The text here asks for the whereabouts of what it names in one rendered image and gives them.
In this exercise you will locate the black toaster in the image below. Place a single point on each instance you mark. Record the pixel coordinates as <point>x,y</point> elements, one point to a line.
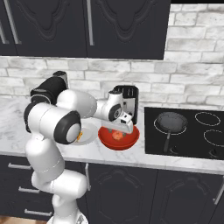
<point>131,96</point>

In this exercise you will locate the black hob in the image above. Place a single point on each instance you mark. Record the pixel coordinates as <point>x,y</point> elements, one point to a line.
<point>198,137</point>

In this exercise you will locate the dark base cupboard door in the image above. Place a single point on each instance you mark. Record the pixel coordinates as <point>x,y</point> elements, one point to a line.
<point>122,195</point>
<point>186,201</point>

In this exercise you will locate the black hob knob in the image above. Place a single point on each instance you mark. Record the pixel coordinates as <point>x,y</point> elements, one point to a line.
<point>174,150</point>
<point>216,153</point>

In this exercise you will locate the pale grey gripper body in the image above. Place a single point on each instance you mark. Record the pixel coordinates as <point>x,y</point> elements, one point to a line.
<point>119,126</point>

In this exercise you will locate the orange pink shrimp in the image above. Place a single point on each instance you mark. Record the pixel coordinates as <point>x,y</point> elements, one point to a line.
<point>117,135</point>

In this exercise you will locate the black small appliance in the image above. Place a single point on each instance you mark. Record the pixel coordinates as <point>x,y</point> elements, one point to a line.
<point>51,87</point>

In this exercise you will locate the dark drawer front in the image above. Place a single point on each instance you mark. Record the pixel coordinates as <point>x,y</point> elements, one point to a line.
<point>8,174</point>
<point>8,196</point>
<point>13,206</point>

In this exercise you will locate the white plate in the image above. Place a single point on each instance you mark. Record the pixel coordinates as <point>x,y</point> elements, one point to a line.
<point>89,134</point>

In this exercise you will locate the red bowl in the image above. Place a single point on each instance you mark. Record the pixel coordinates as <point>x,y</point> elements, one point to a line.
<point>116,144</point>

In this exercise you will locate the orange squash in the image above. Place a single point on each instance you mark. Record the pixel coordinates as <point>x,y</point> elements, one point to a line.
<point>79,136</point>

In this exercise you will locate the narrow dark wall cupboard door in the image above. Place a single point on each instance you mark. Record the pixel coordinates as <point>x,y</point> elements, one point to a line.
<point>7,49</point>

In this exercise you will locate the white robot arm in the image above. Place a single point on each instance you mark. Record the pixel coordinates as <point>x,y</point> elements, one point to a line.
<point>43,122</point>

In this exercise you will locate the dark grey frying pan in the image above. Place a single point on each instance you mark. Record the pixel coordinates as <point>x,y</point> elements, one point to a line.
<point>172,121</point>

